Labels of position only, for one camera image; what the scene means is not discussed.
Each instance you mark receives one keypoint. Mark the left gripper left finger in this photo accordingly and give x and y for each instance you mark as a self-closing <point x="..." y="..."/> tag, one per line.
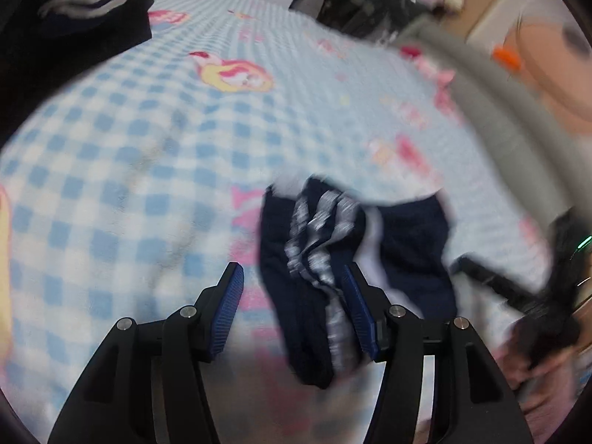
<point x="144" y="384"/>

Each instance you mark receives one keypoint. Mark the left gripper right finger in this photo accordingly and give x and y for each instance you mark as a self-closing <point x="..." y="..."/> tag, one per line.
<point x="472" y="400"/>

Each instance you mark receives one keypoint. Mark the navy blue shorts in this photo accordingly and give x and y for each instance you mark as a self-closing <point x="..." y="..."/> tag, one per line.
<point x="311" y="234"/>

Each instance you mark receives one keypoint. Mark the dark clothes pile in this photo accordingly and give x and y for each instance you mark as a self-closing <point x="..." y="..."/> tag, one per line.
<point x="46" y="43"/>

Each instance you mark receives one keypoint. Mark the person's right hand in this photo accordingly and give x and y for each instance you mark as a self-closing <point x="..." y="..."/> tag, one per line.
<point x="552" y="397"/>

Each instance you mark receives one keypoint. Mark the grey padded headboard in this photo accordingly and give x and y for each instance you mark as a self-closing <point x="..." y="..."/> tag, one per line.
<point x="534" y="156"/>

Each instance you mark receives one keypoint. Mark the blue checkered cartoon blanket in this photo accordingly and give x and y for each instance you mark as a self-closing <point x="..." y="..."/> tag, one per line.
<point x="133" y="187"/>

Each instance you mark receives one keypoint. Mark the pink plush toy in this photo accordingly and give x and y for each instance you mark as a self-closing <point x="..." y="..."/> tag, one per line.
<point x="426" y="66"/>

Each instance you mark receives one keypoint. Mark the orange plush toy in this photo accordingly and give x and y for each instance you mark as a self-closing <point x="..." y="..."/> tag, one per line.
<point x="507" y="58"/>

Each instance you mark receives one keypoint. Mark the open dark closet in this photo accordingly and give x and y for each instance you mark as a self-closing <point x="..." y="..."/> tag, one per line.
<point x="365" y="19"/>

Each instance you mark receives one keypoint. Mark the round orange wall decoration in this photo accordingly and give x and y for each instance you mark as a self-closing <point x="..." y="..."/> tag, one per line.
<point x="556" y="61"/>

